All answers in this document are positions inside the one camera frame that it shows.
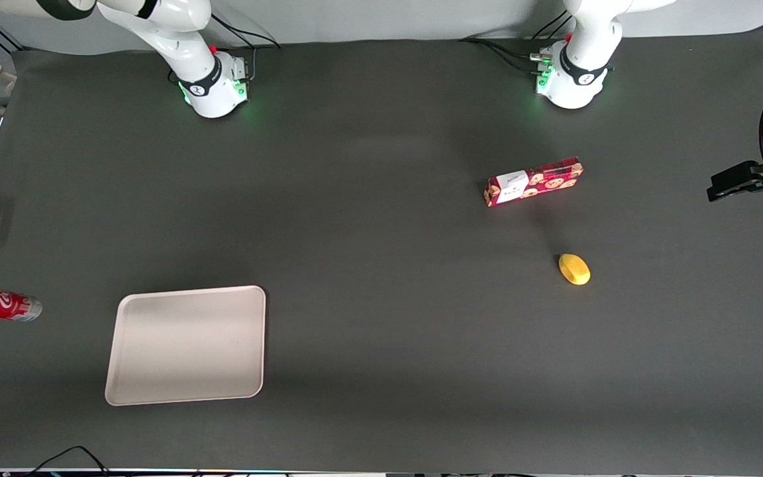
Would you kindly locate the red coke bottle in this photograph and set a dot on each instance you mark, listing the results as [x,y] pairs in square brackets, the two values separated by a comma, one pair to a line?
[4,305]

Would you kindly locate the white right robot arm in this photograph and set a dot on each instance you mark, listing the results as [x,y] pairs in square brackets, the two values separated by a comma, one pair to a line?
[204,79]

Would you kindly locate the red cookie box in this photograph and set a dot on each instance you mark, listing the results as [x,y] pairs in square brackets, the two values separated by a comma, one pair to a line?
[532,182]

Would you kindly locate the beige rectangular tray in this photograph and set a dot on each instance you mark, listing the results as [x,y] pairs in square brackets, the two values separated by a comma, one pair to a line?
[186,344]

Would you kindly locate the yellow lemon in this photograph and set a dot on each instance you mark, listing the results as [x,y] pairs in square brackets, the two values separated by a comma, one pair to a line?
[574,269]

